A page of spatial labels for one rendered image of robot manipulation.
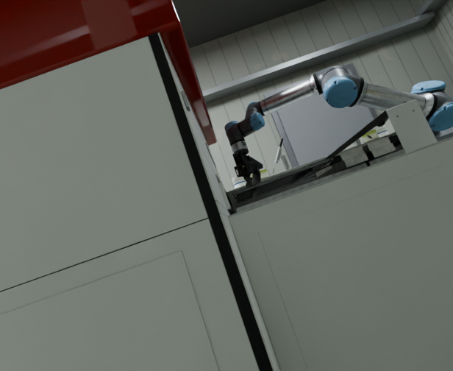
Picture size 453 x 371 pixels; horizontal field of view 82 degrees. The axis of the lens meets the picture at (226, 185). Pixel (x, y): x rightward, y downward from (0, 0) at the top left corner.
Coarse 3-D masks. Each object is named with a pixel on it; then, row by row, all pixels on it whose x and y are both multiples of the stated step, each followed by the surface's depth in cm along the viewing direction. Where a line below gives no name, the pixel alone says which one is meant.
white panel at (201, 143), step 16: (160, 48) 54; (160, 64) 54; (176, 80) 57; (176, 96) 52; (176, 112) 52; (192, 112) 79; (192, 128) 52; (192, 144) 51; (192, 160) 50; (208, 160) 72; (208, 176) 50; (208, 192) 49; (208, 208) 49; (224, 208) 68
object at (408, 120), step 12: (396, 108) 76; (408, 108) 76; (420, 108) 75; (396, 120) 75; (408, 120) 75; (420, 120) 75; (396, 132) 75; (408, 132) 74; (420, 132) 74; (432, 132) 74; (408, 144) 74; (420, 144) 74
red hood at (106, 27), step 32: (0, 0) 58; (32, 0) 58; (64, 0) 57; (96, 0) 57; (128, 0) 56; (160, 0) 56; (0, 32) 57; (32, 32) 57; (64, 32) 56; (96, 32) 56; (128, 32) 55; (160, 32) 55; (0, 64) 56; (32, 64) 56; (64, 64) 55; (192, 64) 69; (192, 96) 84
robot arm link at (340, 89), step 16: (336, 80) 100; (352, 80) 99; (336, 96) 103; (352, 96) 101; (368, 96) 103; (384, 96) 102; (400, 96) 102; (416, 96) 103; (432, 96) 102; (448, 96) 104; (432, 112) 102; (448, 112) 100; (432, 128) 105; (448, 128) 104
